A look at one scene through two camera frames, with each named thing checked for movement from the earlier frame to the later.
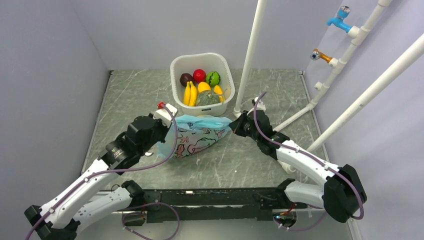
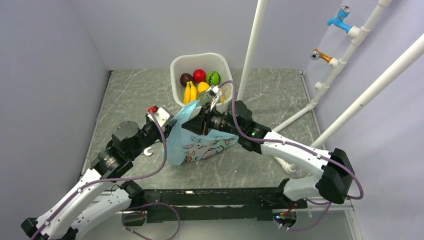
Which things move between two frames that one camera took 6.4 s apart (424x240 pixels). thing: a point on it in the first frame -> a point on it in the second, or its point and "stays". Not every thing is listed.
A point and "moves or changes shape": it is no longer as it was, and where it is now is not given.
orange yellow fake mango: x=203 y=86 stays
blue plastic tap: x=343 y=12 stays
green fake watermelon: x=213 y=78 stays
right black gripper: x=236 y=125 -> x=200 y=123
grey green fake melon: x=207 y=97 stays
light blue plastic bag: x=195 y=132 moves or changes shape
